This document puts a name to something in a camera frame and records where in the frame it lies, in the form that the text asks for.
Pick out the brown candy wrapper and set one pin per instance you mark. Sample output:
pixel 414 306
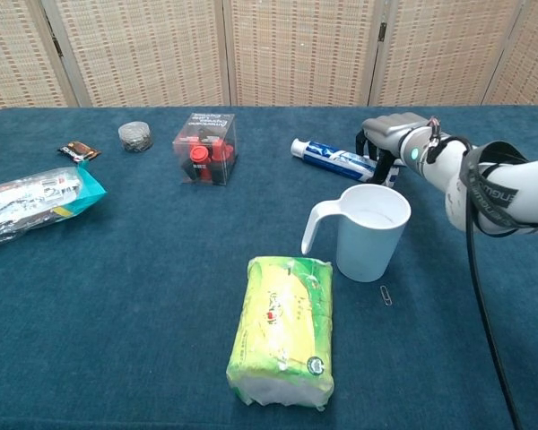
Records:
pixel 78 151

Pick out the blue white toothpaste tube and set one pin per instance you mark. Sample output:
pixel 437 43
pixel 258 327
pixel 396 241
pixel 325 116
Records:
pixel 332 157

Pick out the green yellow tissue pack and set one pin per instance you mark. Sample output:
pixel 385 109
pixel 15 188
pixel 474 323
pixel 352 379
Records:
pixel 278 331

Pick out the teal silver snack package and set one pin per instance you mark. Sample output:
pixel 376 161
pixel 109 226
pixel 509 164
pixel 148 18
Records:
pixel 31 201

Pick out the woven folding screen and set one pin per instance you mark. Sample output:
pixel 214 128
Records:
pixel 296 54

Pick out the dark blue tablecloth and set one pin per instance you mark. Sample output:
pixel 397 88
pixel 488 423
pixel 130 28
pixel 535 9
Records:
pixel 116 313

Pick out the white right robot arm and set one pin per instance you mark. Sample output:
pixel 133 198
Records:
pixel 533 188

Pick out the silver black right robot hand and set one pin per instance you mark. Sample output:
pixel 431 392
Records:
pixel 394 127

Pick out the clear box with red bottles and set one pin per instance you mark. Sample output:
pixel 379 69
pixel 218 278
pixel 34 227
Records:
pixel 206 152

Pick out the metal paper clip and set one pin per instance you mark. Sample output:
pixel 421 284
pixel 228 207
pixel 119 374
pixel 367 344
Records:
pixel 386 296

